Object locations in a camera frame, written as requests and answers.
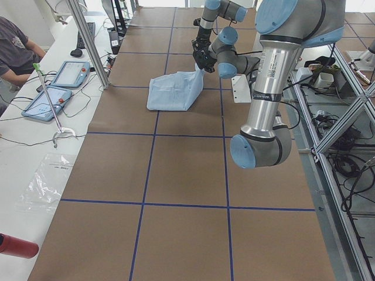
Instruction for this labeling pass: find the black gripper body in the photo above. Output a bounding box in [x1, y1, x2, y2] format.
[192, 18, 212, 52]
[193, 50, 217, 73]

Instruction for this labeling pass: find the light blue button-up shirt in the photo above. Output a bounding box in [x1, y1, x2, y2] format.
[146, 65, 205, 111]

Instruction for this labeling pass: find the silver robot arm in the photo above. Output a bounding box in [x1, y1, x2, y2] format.
[192, 0, 247, 53]
[192, 1, 346, 169]

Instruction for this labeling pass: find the black labelled box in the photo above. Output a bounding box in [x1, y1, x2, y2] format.
[108, 30, 121, 54]

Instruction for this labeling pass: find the black keyboard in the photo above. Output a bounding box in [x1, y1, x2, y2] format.
[76, 21, 96, 50]

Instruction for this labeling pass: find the black computer mouse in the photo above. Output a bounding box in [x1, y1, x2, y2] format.
[70, 49, 83, 58]

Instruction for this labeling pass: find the upper blue teach pendant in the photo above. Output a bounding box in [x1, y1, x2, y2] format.
[50, 61, 90, 88]

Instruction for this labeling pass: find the blue teach pendant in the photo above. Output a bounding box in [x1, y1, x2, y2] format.
[21, 85, 72, 121]
[50, 61, 90, 88]

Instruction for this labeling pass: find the grey control box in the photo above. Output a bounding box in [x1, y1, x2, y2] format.
[295, 66, 349, 97]

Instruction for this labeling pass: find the purple reacher grabber stick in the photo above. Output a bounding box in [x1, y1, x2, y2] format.
[33, 63, 77, 148]

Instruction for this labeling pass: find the lower blue teach pendant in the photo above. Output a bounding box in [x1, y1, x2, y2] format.
[21, 85, 72, 121]

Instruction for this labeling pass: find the seated person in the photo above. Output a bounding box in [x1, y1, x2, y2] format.
[1, 17, 46, 87]

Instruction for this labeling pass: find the clear plastic bag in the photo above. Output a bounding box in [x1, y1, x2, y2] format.
[15, 153, 77, 213]

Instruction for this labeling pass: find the red bottle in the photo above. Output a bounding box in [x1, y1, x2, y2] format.
[1, 234, 39, 259]

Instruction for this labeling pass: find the white pedestal column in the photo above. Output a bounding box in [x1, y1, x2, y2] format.
[231, 74, 251, 103]

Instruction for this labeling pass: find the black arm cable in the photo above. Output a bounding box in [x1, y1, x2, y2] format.
[231, 49, 302, 131]

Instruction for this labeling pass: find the aluminium frame post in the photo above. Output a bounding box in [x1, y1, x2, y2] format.
[66, 0, 109, 90]

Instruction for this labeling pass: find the aluminium lattice frame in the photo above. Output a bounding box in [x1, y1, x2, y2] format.
[285, 23, 374, 280]

